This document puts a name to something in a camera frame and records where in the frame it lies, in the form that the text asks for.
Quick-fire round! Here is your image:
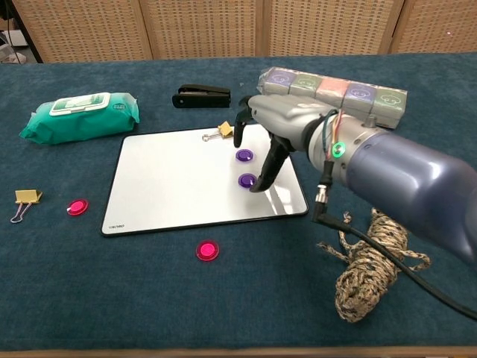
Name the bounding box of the wooden woven folding screen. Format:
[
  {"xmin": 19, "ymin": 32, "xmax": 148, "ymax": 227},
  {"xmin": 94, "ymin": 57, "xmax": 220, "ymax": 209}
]
[{"xmin": 10, "ymin": 0, "xmax": 477, "ymax": 63}]

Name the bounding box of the white magnetic board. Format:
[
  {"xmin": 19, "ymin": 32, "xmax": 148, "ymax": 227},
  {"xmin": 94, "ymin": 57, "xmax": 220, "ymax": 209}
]
[{"xmin": 100, "ymin": 122, "xmax": 310, "ymax": 236}]

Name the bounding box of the dark blue table mat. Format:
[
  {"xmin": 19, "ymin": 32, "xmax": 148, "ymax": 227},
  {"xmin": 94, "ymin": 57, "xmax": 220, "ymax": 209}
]
[{"xmin": 0, "ymin": 51, "xmax": 477, "ymax": 351}]

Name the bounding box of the black stapler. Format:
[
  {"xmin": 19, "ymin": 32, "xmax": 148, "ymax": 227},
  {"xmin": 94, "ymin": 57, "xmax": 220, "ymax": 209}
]
[{"xmin": 171, "ymin": 84, "xmax": 232, "ymax": 110}]

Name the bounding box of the beige rope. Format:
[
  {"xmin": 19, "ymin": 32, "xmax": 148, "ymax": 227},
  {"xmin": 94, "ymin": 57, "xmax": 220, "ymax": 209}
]
[{"xmin": 316, "ymin": 207, "xmax": 432, "ymax": 324}]

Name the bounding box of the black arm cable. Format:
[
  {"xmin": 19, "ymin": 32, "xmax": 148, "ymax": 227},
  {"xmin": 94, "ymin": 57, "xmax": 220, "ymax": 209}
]
[{"xmin": 312, "ymin": 160, "xmax": 477, "ymax": 321}]

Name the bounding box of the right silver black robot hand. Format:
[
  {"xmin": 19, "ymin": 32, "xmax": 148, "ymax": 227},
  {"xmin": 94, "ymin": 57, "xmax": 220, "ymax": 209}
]
[{"xmin": 233, "ymin": 93, "xmax": 338, "ymax": 194}]

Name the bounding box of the gold binder clip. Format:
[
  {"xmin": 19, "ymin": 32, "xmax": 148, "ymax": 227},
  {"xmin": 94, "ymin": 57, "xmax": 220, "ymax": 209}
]
[
  {"xmin": 201, "ymin": 121, "xmax": 235, "ymax": 142},
  {"xmin": 10, "ymin": 189, "xmax": 43, "ymax": 224}
]

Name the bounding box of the pink round magnet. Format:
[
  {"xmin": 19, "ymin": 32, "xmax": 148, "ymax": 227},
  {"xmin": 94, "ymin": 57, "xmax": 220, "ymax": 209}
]
[
  {"xmin": 195, "ymin": 239, "xmax": 221, "ymax": 262},
  {"xmin": 66, "ymin": 199, "xmax": 89, "ymax": 216}
]

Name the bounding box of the green wet wipes pack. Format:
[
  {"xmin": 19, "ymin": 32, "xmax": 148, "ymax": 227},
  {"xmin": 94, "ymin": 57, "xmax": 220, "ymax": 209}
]
[{"xmin": 19, "ymin": 92, "xmax": 141, "ymax": 145}]

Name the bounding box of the boxed colourful cartons pack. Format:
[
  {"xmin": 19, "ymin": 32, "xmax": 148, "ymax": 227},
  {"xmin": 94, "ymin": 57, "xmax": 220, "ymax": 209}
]
[{"xmin": 256, "ymin": 66, "xmax": 408, "ymax": 130}]

